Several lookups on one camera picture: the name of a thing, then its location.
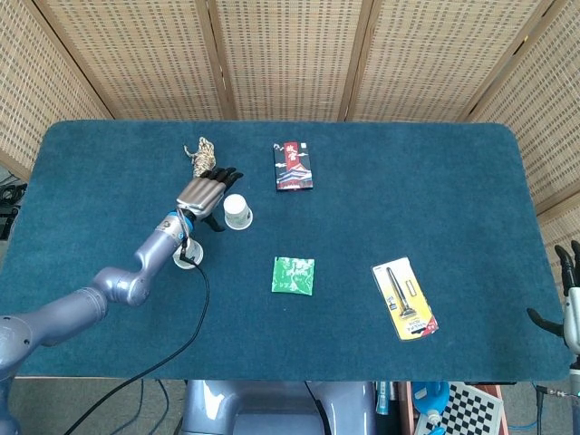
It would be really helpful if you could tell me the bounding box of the blue floor cable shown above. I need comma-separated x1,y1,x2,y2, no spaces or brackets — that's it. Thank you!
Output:
118,379,147,435

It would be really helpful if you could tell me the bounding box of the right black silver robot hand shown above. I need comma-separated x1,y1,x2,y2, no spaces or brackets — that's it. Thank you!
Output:
526,239,580,360

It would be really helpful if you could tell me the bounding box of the black equipment with cables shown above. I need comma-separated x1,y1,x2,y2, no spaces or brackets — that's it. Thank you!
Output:
0,166,29,241

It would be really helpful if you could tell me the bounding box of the black white checkerboard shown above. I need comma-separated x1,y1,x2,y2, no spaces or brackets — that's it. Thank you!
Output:
414,382,505,435

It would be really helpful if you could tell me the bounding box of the blue plastic object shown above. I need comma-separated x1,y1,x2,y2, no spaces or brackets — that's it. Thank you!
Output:
411,382,450,414

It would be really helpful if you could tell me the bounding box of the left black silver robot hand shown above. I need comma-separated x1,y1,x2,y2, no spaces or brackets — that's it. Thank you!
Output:
176,166,245,234

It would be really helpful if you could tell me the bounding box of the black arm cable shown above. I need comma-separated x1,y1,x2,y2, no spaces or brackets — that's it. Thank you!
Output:
62,212,211,435
533,383,576,435

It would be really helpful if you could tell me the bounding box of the green foil packet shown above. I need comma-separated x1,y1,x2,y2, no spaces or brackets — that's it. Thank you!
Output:
271,256,316,296

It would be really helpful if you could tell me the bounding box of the woven bamboo folding screen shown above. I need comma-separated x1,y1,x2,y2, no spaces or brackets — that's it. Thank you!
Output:
0,0,580,291

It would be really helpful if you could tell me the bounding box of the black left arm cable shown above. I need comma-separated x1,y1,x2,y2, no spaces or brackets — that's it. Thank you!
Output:
62,212,211,435

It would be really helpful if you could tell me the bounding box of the grey robot torso base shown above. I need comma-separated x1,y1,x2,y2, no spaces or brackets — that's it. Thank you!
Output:
179,379,378,435

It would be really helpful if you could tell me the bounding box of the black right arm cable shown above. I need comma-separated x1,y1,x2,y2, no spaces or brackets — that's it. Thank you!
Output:
533,383,576,435

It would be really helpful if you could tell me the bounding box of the razor in yellow blister pack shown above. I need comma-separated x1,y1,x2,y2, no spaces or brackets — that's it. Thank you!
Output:
372,256,440,342

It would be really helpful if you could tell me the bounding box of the dark printed card box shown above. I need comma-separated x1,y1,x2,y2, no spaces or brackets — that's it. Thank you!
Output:
273,140,314,193

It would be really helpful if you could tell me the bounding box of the coiled brown rope bundle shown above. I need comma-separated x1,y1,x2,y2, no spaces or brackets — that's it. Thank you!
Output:
183,136,217,179

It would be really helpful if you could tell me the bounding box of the blue carpet table mat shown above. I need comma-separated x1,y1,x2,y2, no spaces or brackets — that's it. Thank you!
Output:
0,120,573,382

